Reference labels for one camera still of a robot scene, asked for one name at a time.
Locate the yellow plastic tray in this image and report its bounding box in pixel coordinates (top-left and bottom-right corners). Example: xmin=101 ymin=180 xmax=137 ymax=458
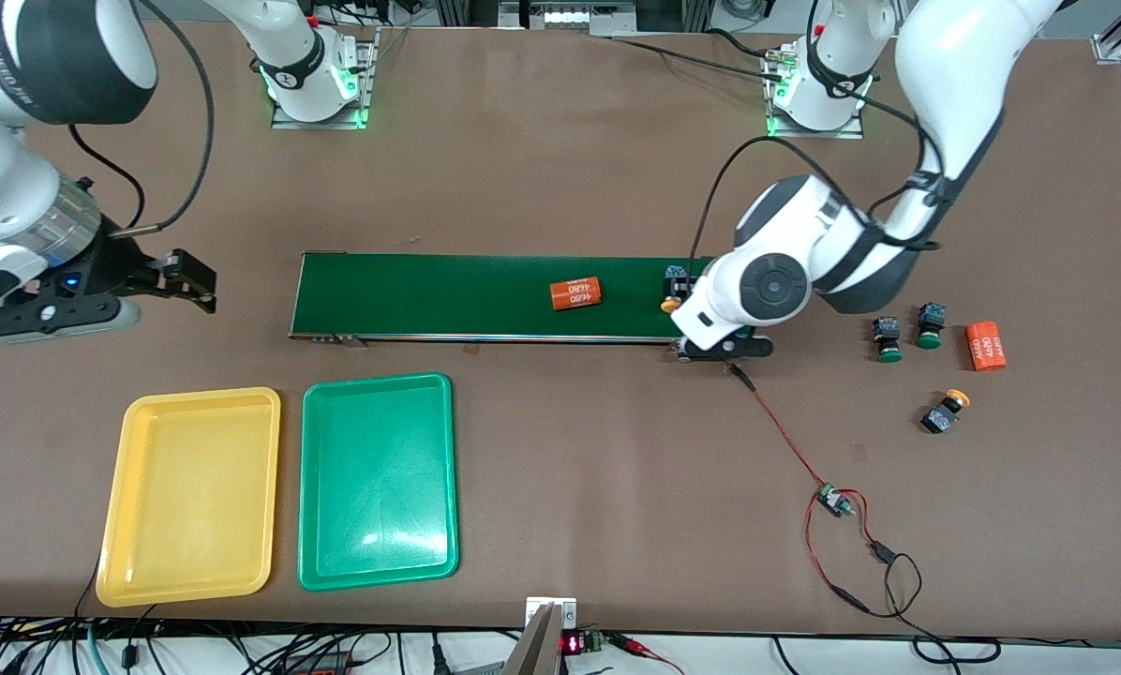
xmin=96 ymin=386 xmax=282 ymax=608

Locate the black cable bundle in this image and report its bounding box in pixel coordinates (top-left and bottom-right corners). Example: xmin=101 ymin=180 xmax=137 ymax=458
xmin=0 ymin=614 xmax=524 ymax=675

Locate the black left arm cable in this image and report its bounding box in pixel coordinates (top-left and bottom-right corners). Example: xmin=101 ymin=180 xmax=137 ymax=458
xmin=690 ymin=0 xmax=946 ymax=282

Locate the green push button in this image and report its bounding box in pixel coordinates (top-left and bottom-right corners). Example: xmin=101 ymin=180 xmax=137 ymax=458
xmin=872 ymin=316 xmax=904 ymax=364
xmin=916 ymin=302 xmax=949 ymax=351

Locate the green plastic tray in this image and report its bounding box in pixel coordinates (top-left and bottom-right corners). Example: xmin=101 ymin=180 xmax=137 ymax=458
xmin=297 ymin=372 xmax=460 ymax=593

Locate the silver control box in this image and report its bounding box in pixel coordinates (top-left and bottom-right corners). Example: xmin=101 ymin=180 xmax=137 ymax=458
xmin=500 ymin=0 xmax=711 ymax=38

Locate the black base cable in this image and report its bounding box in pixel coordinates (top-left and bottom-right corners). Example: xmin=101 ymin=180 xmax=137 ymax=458
xmin=607 ymin=28 xmax=791 ymax=83

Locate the red clip lead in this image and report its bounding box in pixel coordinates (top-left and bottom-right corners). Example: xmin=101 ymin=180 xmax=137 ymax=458
xmin=607 ymin=633 xmax=685 ymax=675

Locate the red black wire module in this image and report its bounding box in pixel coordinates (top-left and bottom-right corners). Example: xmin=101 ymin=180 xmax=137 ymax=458
xmin=729 ymin=363 xmax=875 ymax=615

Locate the yellow push button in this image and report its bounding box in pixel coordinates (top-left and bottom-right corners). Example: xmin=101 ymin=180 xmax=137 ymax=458
xmin=920 ymin=389 xmax=971 ymax=434
xmin=661 ymin=265 xmax=693 ymax=314

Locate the silver metal clamp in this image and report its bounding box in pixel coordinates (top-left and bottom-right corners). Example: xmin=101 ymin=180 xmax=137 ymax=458
xmin=502 ymin=596 xmax=578 ymax=675

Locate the green conveyor belt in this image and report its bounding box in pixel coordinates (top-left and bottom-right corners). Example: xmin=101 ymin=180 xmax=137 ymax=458
xmin=288 ymin=251 xmax=755 ymax=363

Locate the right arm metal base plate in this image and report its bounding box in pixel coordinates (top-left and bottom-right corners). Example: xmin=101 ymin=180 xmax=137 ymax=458
xmin=270 ymin=28 xmax=380 ymax=130

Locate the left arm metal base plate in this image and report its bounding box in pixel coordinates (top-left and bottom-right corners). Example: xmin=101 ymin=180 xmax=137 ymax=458
xmin=765 ymin=42 xmax=867 ymax=141

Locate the orange cylinder with white print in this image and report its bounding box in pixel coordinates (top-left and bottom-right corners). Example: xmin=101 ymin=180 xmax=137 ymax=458
xmin=549 ymin=277 xmax=604 ymax=311
xmin=965 ymin=321 xmax=1008 ymax=372

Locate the black looped cable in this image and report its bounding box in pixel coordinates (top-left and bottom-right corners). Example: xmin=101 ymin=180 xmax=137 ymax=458
xmin=865 ymin=539 xmax=1004 ymax=667

